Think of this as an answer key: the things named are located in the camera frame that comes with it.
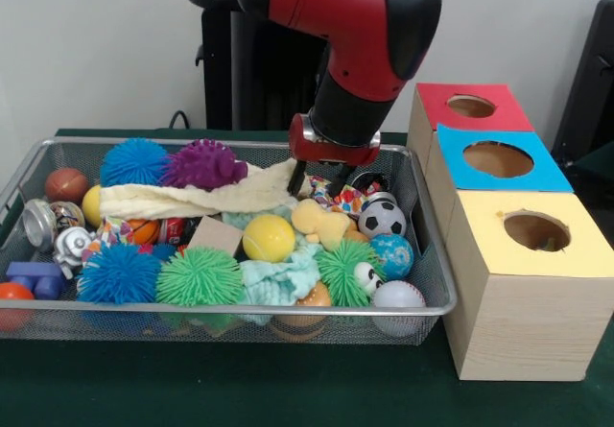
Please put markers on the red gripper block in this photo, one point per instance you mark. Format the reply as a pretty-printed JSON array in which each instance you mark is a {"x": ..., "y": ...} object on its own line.
[{"x": 336, "y": 154}]

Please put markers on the small colourful dotted cloth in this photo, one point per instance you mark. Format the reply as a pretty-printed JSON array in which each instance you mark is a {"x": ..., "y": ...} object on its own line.
[{"x": 352, "y": 199}]

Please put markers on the green spiky ball white nub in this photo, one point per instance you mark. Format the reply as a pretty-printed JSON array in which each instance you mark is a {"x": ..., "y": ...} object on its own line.
[{"x": 199, "y": 278}]

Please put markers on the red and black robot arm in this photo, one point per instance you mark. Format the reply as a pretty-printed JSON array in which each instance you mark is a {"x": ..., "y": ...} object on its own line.
[{"x": 360, "y": 29}]

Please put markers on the shallow mesh bin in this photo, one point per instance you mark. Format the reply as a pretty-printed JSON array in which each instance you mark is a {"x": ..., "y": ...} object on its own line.
[{"x": 408, "y": 254}]

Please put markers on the wooden box with three holes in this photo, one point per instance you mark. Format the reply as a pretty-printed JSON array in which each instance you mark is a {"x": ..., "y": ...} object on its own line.
[{"x": 527, "y": 326}]

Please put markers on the black and white soccer ball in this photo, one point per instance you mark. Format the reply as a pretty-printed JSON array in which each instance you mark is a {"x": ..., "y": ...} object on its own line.
[{"x": 382, "y": 220}]

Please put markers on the yellow tennis ball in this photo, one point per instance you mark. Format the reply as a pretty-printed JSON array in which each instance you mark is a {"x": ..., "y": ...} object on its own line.
[{"x": 268, "y": 239}]

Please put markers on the green spiky ball with eyes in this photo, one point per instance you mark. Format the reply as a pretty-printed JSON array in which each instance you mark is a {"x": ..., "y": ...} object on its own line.
[{"x": 338, "y": 273}]

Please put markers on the blue globe ball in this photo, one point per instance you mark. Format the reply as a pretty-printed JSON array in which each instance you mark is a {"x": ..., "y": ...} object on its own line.
[{"x": 392, "y": 255}]

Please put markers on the mint green cloth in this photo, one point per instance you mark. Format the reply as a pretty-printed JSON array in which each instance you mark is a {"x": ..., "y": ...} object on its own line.
[{"x": 278, "y": 278}]

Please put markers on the purple spiky toy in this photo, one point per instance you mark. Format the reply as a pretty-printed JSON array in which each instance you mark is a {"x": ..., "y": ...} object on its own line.
[{"x": 204, "y": 165}]

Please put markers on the cream muslin cloth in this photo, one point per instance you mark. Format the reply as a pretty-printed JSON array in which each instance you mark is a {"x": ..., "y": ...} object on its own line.
[{"x": 192, "y": 199}]

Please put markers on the blue spiky ball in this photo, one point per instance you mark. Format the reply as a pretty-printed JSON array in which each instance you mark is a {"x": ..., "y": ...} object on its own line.
[
  {"x": 132, "y": 160},
  {"x": 120, "y": 273}
]

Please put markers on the dark green table cloth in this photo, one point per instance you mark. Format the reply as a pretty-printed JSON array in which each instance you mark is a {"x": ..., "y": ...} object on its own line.
[{"x": 288, "y": 388}]

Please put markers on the dark green side-table cloth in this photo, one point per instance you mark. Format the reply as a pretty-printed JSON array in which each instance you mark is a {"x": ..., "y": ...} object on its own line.
[{"x": 599, "y": 158}]

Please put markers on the black upright panel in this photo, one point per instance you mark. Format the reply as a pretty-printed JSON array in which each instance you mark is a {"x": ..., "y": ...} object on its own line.
[{"x": 590, "y": 86}]

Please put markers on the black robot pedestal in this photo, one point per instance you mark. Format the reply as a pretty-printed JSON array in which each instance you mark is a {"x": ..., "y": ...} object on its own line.
[{"x": 259, "y": 86}]

